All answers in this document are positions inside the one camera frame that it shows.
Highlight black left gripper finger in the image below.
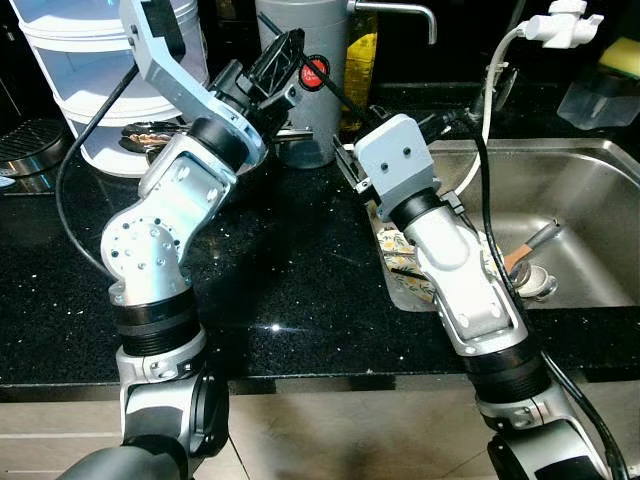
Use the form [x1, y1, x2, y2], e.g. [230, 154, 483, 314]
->
[270, 38, 307, 109]
[252, 28, 301, 86]

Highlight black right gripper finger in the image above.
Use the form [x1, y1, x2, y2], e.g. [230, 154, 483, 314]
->
[333, 138, 379, 198]

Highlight long thin black stick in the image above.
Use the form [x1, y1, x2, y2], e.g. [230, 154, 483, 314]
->
[256, 13, 389, 128]

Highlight floral plate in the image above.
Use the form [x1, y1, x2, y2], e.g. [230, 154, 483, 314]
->
[378, 225, 511, 307]

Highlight grey water dispenser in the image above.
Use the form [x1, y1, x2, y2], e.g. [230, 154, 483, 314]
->
[255, 0, 439, 169]

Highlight steel tongs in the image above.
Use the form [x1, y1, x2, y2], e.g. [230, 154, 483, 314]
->
[268, 125, 319, 142]

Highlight chrome faucet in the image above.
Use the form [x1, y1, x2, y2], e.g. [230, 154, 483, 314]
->
[490, 60, 522, 113]

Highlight yellow dish soap bottle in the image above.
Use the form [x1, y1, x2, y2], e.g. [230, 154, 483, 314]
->
[340, 30, 379, 136]

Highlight stainless steel sink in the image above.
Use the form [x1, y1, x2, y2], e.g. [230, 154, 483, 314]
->
[375, 138, 640, 312]

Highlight white faucet diverter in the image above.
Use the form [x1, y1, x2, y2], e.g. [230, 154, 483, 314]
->
[520, 0, 606, 51]

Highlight clear sponge holder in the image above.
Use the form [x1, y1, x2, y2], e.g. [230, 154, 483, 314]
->
[557, 70, 640, 132]

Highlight clear stacked food container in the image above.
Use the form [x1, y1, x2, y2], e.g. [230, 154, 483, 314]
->
[10, 0, 211, 179]

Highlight white cup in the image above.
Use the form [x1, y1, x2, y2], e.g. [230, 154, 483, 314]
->
[515, 262, 559, 302]

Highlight yellow sponge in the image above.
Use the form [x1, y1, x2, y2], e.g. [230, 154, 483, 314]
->
[598, 38, 640, 81]

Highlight round metal grate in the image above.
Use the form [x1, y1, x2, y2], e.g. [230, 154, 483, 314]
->
[0, 118, 67, 197]

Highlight white flexible hose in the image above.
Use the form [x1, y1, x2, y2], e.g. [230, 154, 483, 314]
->
[455, 25, 531, 197]

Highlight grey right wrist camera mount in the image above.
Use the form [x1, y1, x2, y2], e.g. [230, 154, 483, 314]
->
[355, 113, 442, 224]

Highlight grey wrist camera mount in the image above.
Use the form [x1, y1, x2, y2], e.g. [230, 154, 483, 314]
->
[118, 0, 269, 167]
[355, 113, 442, 224]

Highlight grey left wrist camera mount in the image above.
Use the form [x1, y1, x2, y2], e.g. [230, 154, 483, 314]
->
[118, 0, 269, 167]

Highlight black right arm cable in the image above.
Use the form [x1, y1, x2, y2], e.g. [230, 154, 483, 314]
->
[440, 115, 640, 480]

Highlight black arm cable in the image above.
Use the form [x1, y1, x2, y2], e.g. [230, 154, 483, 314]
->
[55, 65, 142, 282]
[440, 115, 640, 480]

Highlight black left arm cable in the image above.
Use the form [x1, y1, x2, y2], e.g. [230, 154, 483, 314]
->
[55, 65, 142, 282]

